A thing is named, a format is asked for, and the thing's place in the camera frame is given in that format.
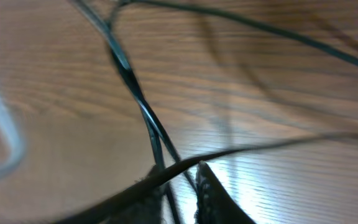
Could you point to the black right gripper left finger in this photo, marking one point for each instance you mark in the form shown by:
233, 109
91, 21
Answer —
146, 210

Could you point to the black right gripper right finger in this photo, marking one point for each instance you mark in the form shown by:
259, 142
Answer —
214, 204

